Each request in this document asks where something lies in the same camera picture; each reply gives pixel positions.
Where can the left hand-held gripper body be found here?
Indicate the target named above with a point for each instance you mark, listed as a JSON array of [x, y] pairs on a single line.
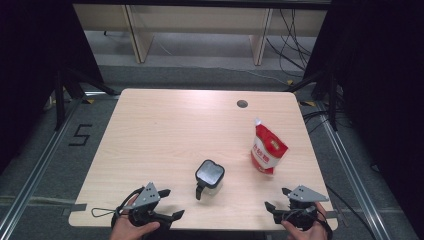
[[146, 196]]

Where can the aluminium floor rail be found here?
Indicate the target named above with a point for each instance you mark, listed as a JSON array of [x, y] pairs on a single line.
[[40, 163], [350, 173]]

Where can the yellow and black tape piece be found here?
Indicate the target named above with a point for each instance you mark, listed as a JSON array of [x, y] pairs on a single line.
[[290, 81], [88, 100], [308, 103]]

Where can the red and white pouch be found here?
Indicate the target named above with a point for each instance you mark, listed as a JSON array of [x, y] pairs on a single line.
[[266, 150]]

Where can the person's right hand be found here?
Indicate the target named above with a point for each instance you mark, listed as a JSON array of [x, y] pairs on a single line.
[[313, 235]]

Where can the light wooden desk frame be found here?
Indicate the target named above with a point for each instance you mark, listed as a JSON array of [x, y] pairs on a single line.
[[200, 20]]

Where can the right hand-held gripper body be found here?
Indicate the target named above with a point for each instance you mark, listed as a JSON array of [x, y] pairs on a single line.
[[305, 194]]

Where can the black curtain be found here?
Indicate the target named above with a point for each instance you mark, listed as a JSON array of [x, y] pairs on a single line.
[[30, 66], [383, 83]]

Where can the person's left hand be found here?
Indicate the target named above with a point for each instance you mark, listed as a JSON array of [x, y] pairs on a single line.
[[128, 231]]

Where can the grey tape strip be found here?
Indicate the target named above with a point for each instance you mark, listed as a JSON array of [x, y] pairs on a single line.
[[78, 208], [330, 214]]

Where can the clear jar with black lid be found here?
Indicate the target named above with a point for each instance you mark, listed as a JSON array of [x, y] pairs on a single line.
[[210, 174]]

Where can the black metal stand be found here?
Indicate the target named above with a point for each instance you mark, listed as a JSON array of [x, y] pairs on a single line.
[[332, 100], [60, 100]]

